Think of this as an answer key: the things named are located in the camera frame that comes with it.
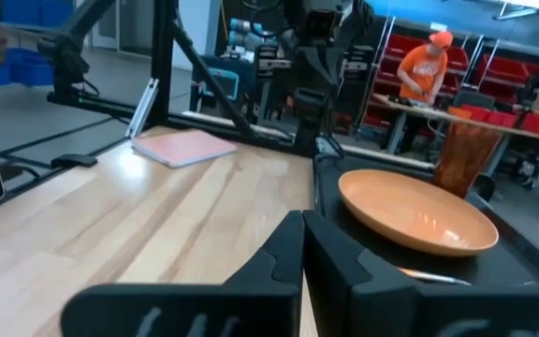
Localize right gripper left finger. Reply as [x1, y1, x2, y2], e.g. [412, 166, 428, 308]
[61, 210, 306, 337]

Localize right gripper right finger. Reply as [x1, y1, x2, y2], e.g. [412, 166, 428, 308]
[302, 210, 539, 337]

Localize orange round plate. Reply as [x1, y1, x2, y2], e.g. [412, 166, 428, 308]
[338, 168, 500, 257]

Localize orange translucent cup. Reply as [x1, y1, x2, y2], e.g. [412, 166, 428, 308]
[432, 106, 503, 198]

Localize black plastic tray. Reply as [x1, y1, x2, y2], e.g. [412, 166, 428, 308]
[313, 154, 539, 287]

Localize pink notebook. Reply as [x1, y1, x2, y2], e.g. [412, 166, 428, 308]
[131, 129, 238, 169]

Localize long workbench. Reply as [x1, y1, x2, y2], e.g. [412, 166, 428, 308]
[371, 92, 539, 179]

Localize blue screen device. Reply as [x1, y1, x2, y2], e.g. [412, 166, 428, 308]
[206, 67, 241, 102]

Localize black flat table clamp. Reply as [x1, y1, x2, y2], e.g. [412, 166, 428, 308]
[50, 154, 98, 169]

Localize person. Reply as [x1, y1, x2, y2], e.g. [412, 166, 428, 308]
[398, 30, 456, 155]

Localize red storage bin shelf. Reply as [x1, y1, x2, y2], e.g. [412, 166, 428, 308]
[362, 32, 539, 139]

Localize blue storage bins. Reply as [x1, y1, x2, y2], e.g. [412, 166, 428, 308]
[0, 0, 77, 88]

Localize silver aluminium bracket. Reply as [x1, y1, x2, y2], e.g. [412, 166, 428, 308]
[125, 78, 160, 139]

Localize black aluminium table frame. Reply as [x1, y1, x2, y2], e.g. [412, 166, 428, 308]
[35, 0, 439, 172]

